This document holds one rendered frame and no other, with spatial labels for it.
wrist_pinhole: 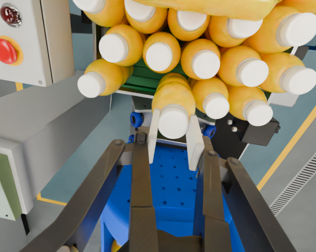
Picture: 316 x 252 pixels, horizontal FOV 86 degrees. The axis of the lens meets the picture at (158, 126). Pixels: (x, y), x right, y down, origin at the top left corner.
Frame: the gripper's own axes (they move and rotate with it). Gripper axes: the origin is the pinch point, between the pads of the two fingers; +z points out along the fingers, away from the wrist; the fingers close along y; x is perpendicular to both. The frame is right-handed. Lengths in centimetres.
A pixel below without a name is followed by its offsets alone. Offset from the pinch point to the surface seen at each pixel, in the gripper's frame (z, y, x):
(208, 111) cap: 10.6, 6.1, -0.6
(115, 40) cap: 10.6, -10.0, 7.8
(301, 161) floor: 121, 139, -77
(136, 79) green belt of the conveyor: 30.9, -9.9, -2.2
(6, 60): 9.8, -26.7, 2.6
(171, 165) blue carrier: 13.8, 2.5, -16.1
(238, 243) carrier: 31, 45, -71
